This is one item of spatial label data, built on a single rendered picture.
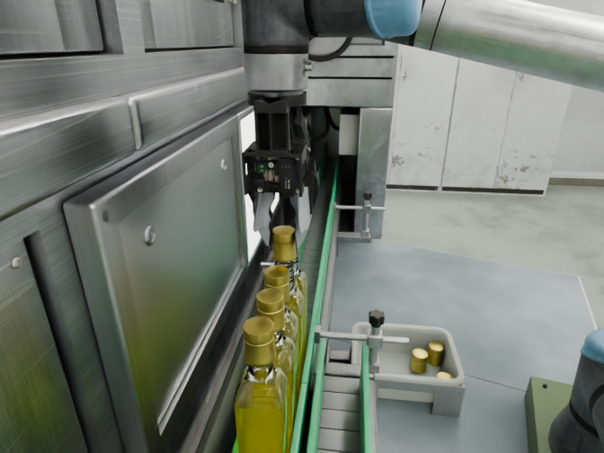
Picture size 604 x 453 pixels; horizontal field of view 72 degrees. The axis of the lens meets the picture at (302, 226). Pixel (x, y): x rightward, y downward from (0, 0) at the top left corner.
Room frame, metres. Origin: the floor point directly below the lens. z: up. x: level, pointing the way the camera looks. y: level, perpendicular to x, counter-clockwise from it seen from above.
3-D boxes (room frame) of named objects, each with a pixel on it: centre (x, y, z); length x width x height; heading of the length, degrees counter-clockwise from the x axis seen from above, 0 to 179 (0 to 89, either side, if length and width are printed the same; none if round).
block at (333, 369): (0.60, -0.09, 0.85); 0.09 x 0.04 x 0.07; 83
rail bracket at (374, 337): (0.60, -0.11, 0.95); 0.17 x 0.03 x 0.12; 83
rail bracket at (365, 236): (1.23, -0.18, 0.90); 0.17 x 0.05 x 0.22; 83
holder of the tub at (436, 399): (0.70, -0.19, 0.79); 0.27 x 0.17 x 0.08; 83
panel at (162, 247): (0.77, 0.14, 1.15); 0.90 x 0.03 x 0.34; 173
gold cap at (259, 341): (0.37, 0.05, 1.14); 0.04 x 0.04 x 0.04
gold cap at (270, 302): (0.42, 0.04, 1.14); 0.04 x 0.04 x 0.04
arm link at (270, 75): (0.52, 0.03, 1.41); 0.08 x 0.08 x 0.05
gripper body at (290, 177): (0.51, 0.03, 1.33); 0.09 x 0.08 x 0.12; 173
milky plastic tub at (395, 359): (0.70, -0.22, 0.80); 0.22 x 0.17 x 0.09; 83
